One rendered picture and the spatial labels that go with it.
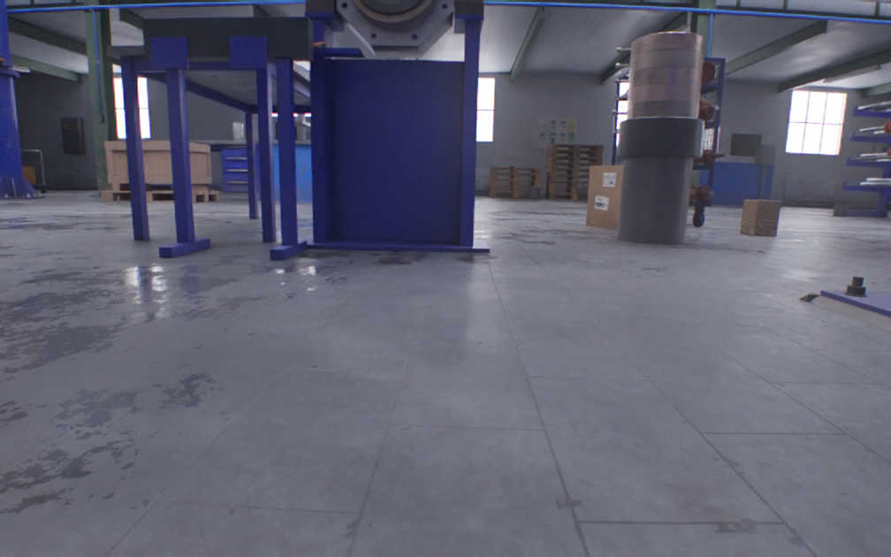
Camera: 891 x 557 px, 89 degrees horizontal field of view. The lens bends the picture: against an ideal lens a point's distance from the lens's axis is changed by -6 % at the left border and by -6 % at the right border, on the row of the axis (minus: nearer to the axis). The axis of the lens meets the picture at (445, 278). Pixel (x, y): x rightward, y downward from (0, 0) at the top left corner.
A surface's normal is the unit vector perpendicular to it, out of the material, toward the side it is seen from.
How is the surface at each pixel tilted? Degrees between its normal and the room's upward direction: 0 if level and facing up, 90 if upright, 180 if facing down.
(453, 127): 90
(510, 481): 0
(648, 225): 90
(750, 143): 90
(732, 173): 90
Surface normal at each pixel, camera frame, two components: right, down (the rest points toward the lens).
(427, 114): 0.00, 0.19
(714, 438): 0.02, -0.98
